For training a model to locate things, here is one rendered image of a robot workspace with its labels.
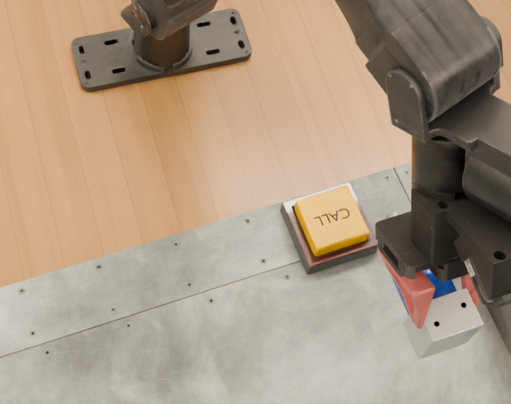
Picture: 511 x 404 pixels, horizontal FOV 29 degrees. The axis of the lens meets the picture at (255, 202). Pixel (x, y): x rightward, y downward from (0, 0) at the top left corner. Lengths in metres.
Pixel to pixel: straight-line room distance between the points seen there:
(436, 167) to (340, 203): 0.29
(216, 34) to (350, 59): 0.16
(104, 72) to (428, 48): 0.53
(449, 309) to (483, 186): 0.19
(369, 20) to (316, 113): 0.44
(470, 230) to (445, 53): 0.13
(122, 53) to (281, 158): 0.22
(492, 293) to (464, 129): 0.12
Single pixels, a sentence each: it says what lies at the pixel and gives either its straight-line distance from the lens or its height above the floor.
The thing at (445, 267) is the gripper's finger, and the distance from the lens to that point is 0.82.
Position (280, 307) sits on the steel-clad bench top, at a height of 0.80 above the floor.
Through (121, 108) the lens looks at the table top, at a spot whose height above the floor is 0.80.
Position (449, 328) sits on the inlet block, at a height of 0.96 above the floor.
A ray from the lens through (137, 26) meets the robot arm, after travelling 1.08.
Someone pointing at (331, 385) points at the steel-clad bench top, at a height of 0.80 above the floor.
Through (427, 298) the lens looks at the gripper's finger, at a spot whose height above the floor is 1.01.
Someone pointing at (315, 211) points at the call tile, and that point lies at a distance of 1.04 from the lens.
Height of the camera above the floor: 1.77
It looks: 63 degrees down
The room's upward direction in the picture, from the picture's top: 9 degrees clockwise
